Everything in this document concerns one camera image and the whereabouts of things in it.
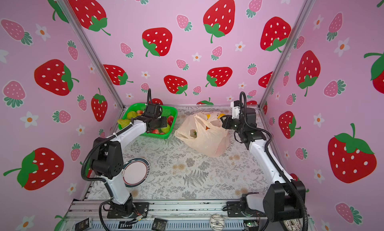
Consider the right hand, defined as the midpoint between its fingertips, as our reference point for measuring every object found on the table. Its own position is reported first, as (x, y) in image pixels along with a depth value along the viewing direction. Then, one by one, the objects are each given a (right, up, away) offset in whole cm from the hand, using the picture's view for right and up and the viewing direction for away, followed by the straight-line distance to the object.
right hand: (220, 116), depth 79 cm
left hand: (-34, -3, +17) cm, 38 cm away
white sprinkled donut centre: (-3, -51, -9) cm, 52 cm away
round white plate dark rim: (-47, -31, +2) cm, 56 cm away
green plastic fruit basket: (-57, +6, +31) cm, 65 cm away
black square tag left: (-67, -51, -11) cm, 85 cm away
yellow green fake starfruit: (-61, -4, +17) cm, 63 cm away
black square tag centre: (-30, -51, -10) cm, 60 cm away
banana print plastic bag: (-8, -8, -1) cm, 12 cm away
